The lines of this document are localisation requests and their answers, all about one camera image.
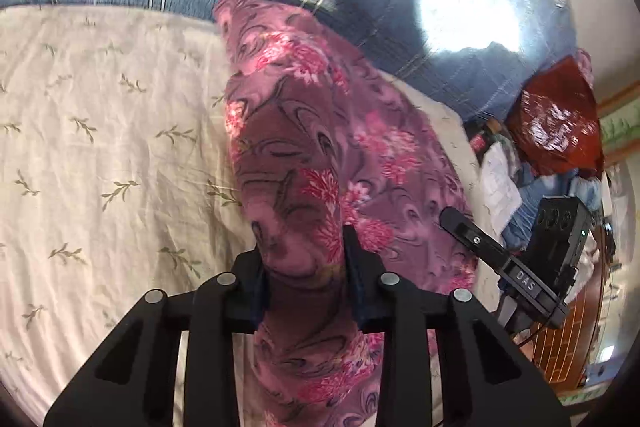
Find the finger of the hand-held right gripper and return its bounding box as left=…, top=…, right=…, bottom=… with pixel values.
left=439, top=207, right=508, bottom=269

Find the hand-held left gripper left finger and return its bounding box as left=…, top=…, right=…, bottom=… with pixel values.
left=42, top=247, right=267, bottom=427

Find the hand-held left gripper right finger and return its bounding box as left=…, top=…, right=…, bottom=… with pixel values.
left=341, top=226, right=572, bottom=427

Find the purple floral garment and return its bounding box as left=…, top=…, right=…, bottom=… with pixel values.
left=212, top=0, right=478, bottom=427

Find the light blue cloth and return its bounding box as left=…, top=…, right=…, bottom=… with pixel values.
left=502, top=167, right=603, bottom=250

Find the dark bottle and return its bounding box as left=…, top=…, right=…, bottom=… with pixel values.
left=470, top=119, right=503, bottom=155

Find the red plastic bag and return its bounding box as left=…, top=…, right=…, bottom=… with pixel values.
left=505, top=54, right=605, bottom=175

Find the wooden cabinet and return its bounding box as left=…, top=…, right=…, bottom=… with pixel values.
left=537, top=252, right=618, bottom=390

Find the cream leaf-print bed sheet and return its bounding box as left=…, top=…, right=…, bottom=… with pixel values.
left=0, top=2, right=483, bottom=413

